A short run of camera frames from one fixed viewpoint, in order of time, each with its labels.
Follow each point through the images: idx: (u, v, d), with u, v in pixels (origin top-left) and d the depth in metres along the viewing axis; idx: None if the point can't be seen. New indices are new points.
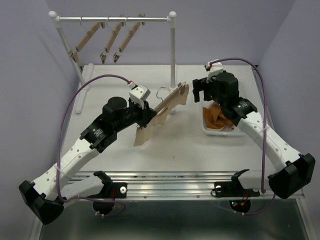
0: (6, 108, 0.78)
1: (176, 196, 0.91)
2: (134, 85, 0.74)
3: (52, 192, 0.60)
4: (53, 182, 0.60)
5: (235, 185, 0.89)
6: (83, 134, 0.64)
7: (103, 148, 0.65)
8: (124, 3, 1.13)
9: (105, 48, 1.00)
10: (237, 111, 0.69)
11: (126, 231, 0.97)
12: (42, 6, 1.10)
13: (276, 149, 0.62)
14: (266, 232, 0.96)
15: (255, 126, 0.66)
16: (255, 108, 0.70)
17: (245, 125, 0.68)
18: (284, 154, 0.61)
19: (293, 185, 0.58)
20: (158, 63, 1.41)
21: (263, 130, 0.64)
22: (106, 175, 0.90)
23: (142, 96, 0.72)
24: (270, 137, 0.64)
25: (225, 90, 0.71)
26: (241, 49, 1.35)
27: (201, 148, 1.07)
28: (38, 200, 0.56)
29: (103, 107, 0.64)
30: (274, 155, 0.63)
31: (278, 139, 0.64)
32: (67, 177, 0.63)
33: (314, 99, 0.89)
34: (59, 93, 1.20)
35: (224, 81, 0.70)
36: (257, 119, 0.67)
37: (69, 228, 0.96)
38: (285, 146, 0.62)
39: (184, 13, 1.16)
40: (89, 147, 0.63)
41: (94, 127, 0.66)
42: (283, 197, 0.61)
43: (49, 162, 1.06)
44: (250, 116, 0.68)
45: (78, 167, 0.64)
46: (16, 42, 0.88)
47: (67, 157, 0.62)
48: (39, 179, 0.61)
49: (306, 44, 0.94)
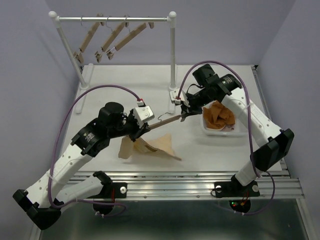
0: (6, 108, 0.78)
1: (176, 196, 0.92)
2: (143, 104, 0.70)
3: (45, 200, 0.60)
4: (45, 190, 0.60)
5: (235, 186, 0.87)
6: (74, 139, 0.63)
7: (96, 152, 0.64)
8: (124, 3, 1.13)
9: (101, 48, 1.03)
10: (220, 87, 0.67)
11: (126, 231, 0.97)
12: (42, 7, 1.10)
13: (259, 126, 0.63)
14: (267, 232, 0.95)
15: (239, 103, 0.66)
16: (239, 84, 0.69)
17: (230, 102, 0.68)
18: (266, 131, 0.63)
19: (274, 158, 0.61)
20: (158, 63, 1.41)
21: (247, 106, 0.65)
22: (106, 175, 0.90)
23: (145, 119, 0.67)
24: (253, 113, 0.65)
25: (201, 75, 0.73)
26: (241, 49, 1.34)
27: (201, 148, 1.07)
28: (31, 210, 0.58)
29: (101, 110, 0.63)
30: (256, 131, 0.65)
31: (260, 115, 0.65)
32: (60, 184, 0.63)
33: (312, 100, 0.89)
34: (59, 93, 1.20)
35: (197, 69, 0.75)
36: (241, 96, 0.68)
37: (68, 229, 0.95)
38: (267, 123, 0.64)
39: (184, 13, 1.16)
40: (80, 153, 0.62)
41: (85, 131, 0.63)
42: (264, 169, 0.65)
43: (49, 163, 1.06)
44: (234, 94, 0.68)
45: (71, 174, 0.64)
46: (17, 42, 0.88)
47: (60, 165, 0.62)
48: (32, 187, 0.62)
49: (306, 45, 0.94)
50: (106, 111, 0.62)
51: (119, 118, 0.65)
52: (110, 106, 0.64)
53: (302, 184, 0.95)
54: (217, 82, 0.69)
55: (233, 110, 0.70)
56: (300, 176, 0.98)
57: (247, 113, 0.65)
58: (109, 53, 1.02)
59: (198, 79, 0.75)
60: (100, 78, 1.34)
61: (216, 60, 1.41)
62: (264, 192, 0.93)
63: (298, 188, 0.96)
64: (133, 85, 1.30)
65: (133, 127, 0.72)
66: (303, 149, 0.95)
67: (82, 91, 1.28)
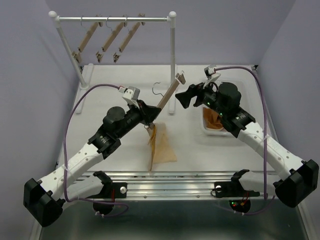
0: (5, 108, 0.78)
1: (176, 196, 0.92)
2: (124, 88, 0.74)
3: (58, 190, 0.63)
4: (60, 181, 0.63)
5: (235, 185, 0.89)
6: (91, 139, 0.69)
7: (107, 154, 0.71)
8: (124, 3, 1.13)
9: (102, 48, 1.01)
10: (236, 123, 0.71)
11: (126, 231, 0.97)
12: (41, 6, 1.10)
13: (278, 158, 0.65)
14: (267, 232, 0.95)
15: (255, 137, 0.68)
16: (253, 118, 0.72)
17: (245, 136, 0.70)
18: (287, 163, 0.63)
19: (300, 194, 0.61)
20: (158, 63, 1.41)
21: (263, 140, 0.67)
22: (106, 175, 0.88)
23: (132, 96, 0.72)
24: (271, 146, 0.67)
25: (227, 103, 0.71)
26: (241, 49, 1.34)
27: (200, 148, 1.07)
28: (44, 197, 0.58)
29: (105, 118, 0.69)
30: (277, 163, 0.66)
31: (279, 147, 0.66)
32: (73, 177, 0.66)
33: (313, 100, 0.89)
34: (59, 93, 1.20)
35: (228, 95, 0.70)
36: (257, 130, 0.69)
37: (68, 229, 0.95)
38: (287, 154, 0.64)
39: (184, 13, 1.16)
40: (96, 152, 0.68)
41: (100, 135, 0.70)
42: (292, 206, 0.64)
43: (49, 163, 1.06)
44: (250, 127, 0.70)
45: (84, 169, 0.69)
46: (16, 42, 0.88)
47: (75, 160, 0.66)
48: (47, 177, 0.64)
49: (306, 45, 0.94)
50: (110, 119, 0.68)
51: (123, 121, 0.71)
52: (115, 113, 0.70)
53: None
54: (232, 118, 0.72)
55: (249, 143, 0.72)
56: None
57: (263, 146, 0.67)
58: (115, 55, 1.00)
59: (218, 98, 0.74)
60: (100, 78, 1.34)
61: (216, 61, 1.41)
62: None
63: None
64: (133, 85, 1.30)
65: (139, 117, 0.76)
66: (302, 149, 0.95)
67: (82, 91, 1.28)
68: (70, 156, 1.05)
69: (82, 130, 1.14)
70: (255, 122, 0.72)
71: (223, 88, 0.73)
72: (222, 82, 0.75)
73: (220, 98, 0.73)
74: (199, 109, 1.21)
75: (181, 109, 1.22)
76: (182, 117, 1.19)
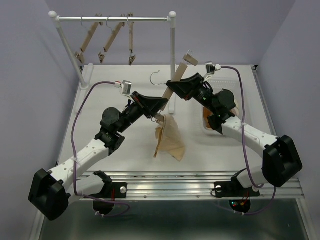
0: (5, 109, 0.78)
1: (176, 196, 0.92)
2: (119, 84, 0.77)
3: (67, 181, 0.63)
4: (70, 171, 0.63)
5: (235, 185, 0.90)
6: (97, 136, 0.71)
7: (114, 150, 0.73)
8: (124, 3, 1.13)
9: (104, 48, 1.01)
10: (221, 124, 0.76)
11: (127, 231, 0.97)
12: (41, 6, 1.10)
13: (255, 139, 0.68)
14: (267, 232, 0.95)
15: (234, 127, 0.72)
16: (233, 114, 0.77)
17: (228, 130, 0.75)
18: (262, 141, 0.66)
19: (283, 168, 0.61)
20: (158, 63, 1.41)
21: (241, 127, 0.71)
22: (106, 175, 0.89)
23: (124, 91, 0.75)
24: (248, 130, 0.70)
25: (222, 110, 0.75)
26: (241, 49, 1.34)
27: (201, 148, 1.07)
28: (55, 186, 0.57)
29: (102, 122, 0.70)
30: (255, 145, 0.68)
31: (255, 130, 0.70)
32: (82, 170, 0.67)
33: (312, 101, 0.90)
34: (60, 93, 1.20)
35: (225, 105, 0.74)
36: (236, 122, 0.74)
37: (68, 229, 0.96)
38: (263, 135, 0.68)
39: (184, 13, 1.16)
40: (104, 146, 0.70)
41: (104, 132, 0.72)
42: (279, 186, 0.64)
43: (48, 163, 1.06)
44: (230, 121, 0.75)
45: (92, 162, 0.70)
46: (16, 42, 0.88)
47: (84, 152, 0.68)
48: (57, 168, 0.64)
49: (306, 45, 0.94)
50: (108, 121, 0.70)
51: (123, 120, 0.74)
52: (109, 116, 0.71)
53: (302, 184, 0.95)
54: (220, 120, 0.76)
55: (232, 135, 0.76)
56: (300, 176, 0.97)
57: (241, 132, 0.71)
58: (131, 57, 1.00)
59: (214, 102, 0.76)
60: (100, 78, 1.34)
61: (216, 60, 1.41)
62: (264, 192, 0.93)
63: (298, 188, 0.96)
64: (133, 85, 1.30)
65: (138, 111, 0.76)
66: (302, 149, 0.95)
67: (82, 91, 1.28)
68: (70, 156, 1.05)
69: (82, 129, 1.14)
70: (234, 116, 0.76)
71: (223, 96, 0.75)
72: (222, 90, 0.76)
73: (215, 104, 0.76)
74: (199, 107, 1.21)
75: (180, 108, 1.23)
76: (183, 117, 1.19)
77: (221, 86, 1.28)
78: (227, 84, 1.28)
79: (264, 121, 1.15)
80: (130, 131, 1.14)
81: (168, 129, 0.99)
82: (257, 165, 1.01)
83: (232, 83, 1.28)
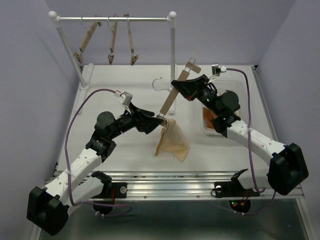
0: (5, 109, 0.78)
1: (176, 196, 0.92)
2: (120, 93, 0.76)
3: (64, 194, 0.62)
4: (65, 185, 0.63)
5: (235, 185, 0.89)
6: (88, 144, 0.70)
7: (105, 157, 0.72)
8: (124, 3, 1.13)
9: (110, 48, 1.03)
10: (225, 126, 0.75)
11: (127, 231, 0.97)
12: (41, 6, 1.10)
13: (261, 145, 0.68)
14: (266, 232, 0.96)
15: (240, 131, 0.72)
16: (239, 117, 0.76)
17: (233, 133, 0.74)
18: (270, 148, 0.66)
19: (289, 178, 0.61)
20: (158, 63, 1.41)
21: (248, 132, 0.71)
22: (105, 175, 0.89)
23: (121, 101, 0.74)
24: (254, 136, 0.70)
25: (226, 113, 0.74)
26: (241, 49, 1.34)
27: (201, 149, 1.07)
28: (52, 202, 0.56)
29: (96, 125, 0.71)
30: (261, 151, 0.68)
31: (262, 136, 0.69)
32: (77, 181, 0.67)
33: (312, 101, 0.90)
34: (60, 93, 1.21)
35: (228, 106, 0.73)
36: (241, 125, 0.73)
37: (68, 229, 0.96)
38: (270, 141, 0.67)
39: (184, 13, 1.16)
40: (95, 154, 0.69)
41: (96, 139, 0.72)
42: (284, 194, 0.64)
43: (49, 163, 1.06)
44: (235, 124, 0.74)
45: (85, 173, 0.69)
46: (16, 43, 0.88)
47: (77, 164, 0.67)
48: (50, 183, 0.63)
49: (306, 45, 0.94)
50: (101, 125, 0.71)
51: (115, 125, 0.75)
52: (104, 119, 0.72)
53: (303, 184, 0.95)
54: (225, 123, 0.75)
55: (237, 139, 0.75)
56: None
57: (247, 138, 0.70)
58: (133, 57, 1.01)
59: (218, 104, 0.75)
60: (100, 78, 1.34)
61: (216, 60, 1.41)
62: (264, 193, 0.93)
63: (298, 188, 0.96)
64: (133, 85, 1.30)
65: (132, 122, 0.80)
66: (302, 149, 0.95)
67: (82, 91, 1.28)
68: (70, 156, 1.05)
69: (82, 130, 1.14)
70: (240, 120, 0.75)
71: (227, 98, 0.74)
72: (227, 91, 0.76)
73: (218, 107, 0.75)
74: (200, 107, 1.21)
75: (180, 108, 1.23)
76: (183, 117, 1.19)
77: (221, 85, 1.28)
78: (227, 84, 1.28)
79: (264, 121, 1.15)
80: (130, 131, 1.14)
81: (170, 131, 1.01)
82: (257, 165, 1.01)
83: (232, 83, 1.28)
